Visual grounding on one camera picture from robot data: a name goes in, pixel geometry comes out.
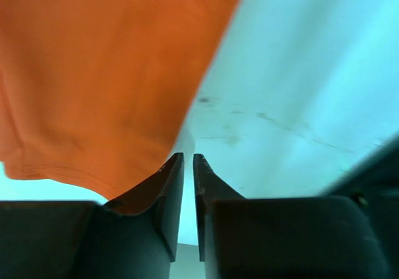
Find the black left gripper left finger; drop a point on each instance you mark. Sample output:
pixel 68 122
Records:
pixel 135 235

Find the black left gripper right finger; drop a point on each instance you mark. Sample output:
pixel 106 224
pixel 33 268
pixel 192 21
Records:
pixel 311 237

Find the orange t-shirt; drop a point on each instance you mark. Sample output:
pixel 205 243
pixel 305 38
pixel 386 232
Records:
pixel 94 92

